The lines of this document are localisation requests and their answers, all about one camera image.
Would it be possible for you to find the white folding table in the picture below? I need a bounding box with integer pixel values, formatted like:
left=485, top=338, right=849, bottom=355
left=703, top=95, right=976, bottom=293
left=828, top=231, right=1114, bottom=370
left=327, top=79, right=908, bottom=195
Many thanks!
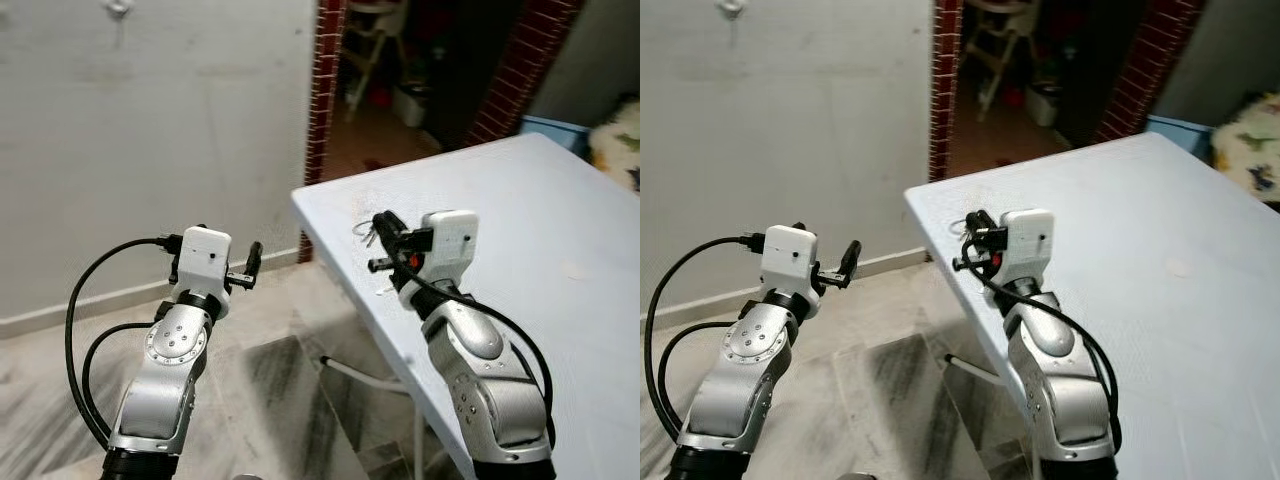
left=905, top=132, right=1280, bottom=480
left=292, top=133, right=641, bottom=480

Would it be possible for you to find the white planter pot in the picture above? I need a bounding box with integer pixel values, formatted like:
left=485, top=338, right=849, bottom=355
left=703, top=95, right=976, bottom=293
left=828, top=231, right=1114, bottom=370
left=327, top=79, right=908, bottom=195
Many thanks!
left=1025, top=85, right=1061, bottom=128
left=393, top=85, right=431, bottom=128

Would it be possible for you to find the red brick door pillar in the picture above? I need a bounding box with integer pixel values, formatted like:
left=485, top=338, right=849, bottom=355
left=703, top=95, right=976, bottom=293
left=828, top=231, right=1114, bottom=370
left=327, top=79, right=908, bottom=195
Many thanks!
left=298, top=0, right=349, bottom=264
left=1095, top=0, right=1206, bottom=143
left=927, top=0, right=964, bottom=183
left=465, top=0, right=586, bottom=149

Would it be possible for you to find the blue plastic bin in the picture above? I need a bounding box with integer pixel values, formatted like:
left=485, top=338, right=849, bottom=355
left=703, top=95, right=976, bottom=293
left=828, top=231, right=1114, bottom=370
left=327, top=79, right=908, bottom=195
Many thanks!
left=1147, top=113, right=1216, bottom=156
left=518, top=115, right=591, bottom=159

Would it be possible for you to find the white high chair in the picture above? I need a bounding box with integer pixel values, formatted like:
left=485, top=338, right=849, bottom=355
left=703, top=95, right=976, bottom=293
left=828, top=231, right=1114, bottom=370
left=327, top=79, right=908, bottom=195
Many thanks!
left=340, top=0, right=413, bottom=123
left=965, top=0, right=1036, bottom=121

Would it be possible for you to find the white dinosaur print pillow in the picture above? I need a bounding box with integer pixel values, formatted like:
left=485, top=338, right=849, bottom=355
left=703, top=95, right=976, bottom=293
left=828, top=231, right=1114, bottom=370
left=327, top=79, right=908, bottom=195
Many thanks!
left=588, top=95, right=641, bottom=193
left=1212, top=92, right=1280, bottom=201

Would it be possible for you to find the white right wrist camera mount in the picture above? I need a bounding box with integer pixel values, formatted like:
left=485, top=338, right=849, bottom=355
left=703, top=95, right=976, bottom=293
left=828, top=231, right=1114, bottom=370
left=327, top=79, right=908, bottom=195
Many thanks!
left=398, top=209, right=479, bottom=301
left=998, top=209, right=1057, bottom=301

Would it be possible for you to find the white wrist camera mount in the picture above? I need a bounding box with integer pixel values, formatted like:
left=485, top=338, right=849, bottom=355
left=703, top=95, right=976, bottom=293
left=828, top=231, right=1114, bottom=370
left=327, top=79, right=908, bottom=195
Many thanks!
left=172, top=227, right=233, bottom=298
left=398, top=209, right=479, bottom=301
left=998, top=209, right=1057, bottom=301
left=760, top=226, right=821, bottom=298

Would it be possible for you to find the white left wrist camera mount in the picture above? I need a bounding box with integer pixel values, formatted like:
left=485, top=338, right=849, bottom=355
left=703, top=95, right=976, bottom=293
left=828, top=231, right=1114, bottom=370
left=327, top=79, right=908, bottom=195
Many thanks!
left=172, top=227, right=233, bottom=298
left=760, top=226, right=821, bottom=298

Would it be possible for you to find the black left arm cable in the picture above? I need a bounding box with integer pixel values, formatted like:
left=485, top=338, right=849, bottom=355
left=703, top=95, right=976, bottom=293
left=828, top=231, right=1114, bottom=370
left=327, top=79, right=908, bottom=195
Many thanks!
left=64, top=232, right=184, bottom=448
left=660, top=322, right=746, bottom=436
left=82, top=322, right=161, bottom=436
left=644, top=232, right=767, bottom=448

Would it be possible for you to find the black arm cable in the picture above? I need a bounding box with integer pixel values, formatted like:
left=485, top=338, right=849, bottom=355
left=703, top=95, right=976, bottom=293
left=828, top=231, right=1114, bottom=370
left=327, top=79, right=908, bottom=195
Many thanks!
left=960, top=235, right=1123, bottom=451
left=660, top=322, right=746, bottom=436
left=64, top=232, right=184, bottom=448
left=395, top=240, right=557, bottom=449
left=644, top=232, right=767, bottom=448
left=82, top=322, right=161, bottom=436

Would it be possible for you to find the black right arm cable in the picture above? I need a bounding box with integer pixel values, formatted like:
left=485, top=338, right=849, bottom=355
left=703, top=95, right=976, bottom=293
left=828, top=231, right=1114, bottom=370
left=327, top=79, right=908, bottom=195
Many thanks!
left=395, top=240, right=557, bottom=449
left=960, top=235, right=1123, bottom=451

